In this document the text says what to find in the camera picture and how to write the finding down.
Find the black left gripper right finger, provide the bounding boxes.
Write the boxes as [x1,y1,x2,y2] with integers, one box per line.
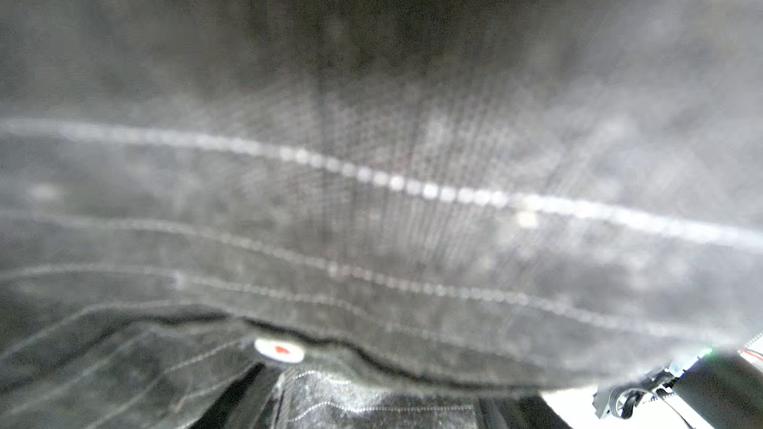
[476,395,570,429]

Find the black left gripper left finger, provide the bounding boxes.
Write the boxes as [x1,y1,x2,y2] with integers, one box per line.
[191,363,280,429]

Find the dark grey striped shirt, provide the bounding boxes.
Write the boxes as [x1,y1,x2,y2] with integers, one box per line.
[1,0,762,428]

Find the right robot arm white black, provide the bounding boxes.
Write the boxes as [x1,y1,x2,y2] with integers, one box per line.
[592,347,762,428]

